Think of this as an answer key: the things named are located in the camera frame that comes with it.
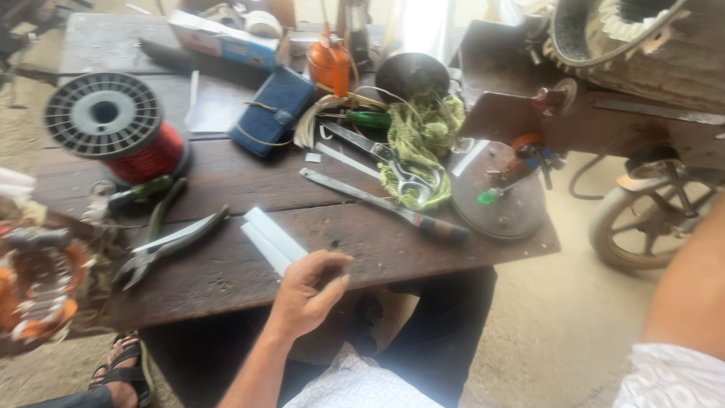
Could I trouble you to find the printed cardboard box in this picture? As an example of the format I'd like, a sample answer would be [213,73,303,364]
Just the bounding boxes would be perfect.
[168,8,282,73]

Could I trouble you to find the green knitted cloth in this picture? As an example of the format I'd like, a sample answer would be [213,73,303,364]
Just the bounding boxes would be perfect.
[378,92,467,213]

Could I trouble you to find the bundle of white strips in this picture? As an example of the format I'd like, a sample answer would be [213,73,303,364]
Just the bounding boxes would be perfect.
[293,93,347,150]

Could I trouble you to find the shiny metal cylinder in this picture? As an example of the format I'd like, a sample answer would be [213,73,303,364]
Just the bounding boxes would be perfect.
[390,0,455,64]

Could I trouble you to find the blue fabric case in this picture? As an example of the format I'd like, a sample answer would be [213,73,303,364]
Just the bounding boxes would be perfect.
[228,66,316,158]

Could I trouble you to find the metal scissors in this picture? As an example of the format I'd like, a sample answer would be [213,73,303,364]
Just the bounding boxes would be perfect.
[319,118,446,206]

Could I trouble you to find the person's white shirt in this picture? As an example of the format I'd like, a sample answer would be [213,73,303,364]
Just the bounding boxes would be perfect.
[282,342,725,408]

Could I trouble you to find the knife with wooden handle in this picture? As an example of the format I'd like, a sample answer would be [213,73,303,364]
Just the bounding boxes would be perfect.
[299,167,470,244]

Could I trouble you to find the spool of red copper wire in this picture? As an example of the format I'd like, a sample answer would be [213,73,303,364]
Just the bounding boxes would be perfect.
[43,71,191,186]

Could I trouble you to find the person's dark trousers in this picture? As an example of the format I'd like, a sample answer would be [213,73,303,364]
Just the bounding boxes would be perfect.
[140,266,499,408]

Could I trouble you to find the long thin white paper strip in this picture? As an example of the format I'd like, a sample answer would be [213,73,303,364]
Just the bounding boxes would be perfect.
[314,141,382,180]

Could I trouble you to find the white folded paper strip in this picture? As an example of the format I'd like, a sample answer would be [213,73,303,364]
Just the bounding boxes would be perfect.
[240,222,293,278]
[244,206,310,264]

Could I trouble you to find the spoked wheel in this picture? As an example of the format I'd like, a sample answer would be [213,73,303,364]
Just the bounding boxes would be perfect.
[588,160,721,272]

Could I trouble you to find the long black sheath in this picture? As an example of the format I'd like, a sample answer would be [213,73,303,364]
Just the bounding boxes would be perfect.
[139,38,271,90]

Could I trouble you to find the large rusty motor housing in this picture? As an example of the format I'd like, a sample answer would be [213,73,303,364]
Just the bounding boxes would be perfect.
[542,0,725,115]

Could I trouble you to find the round metal winding disc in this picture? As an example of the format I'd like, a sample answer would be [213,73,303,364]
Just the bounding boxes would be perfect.
[450,140,548,242]

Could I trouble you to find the small green-handled screwdriver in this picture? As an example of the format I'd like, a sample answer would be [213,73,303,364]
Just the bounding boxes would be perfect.
[106,174,174,209]

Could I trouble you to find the rusty metal stand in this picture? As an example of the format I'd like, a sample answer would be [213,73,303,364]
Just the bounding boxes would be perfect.
[458,16,725,173]

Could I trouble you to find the dark round bowl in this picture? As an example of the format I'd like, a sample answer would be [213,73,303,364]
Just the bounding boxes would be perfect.
[374,51,452,104]

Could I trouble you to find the orange oil can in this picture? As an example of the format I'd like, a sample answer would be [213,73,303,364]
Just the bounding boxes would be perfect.
[306,23,352,99]

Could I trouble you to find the dark-handled pliers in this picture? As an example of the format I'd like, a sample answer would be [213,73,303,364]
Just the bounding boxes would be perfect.
[112,178,231,291]

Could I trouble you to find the short white paper strip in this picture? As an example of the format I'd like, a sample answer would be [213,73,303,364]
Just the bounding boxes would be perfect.
[451,138,491,178]

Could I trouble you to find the motor stator with copper windings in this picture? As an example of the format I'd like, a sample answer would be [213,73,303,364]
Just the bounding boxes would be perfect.
[0,193,117,359]

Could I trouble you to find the person's left hand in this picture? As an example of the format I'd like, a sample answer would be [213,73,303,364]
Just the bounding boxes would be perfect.
[271,249,355,342]

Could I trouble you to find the white tape roll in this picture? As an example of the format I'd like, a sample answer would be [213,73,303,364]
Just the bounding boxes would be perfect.
[244,9,283,40]

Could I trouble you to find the black sandal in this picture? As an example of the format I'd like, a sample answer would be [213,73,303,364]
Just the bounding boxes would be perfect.
[88,331,155,408]

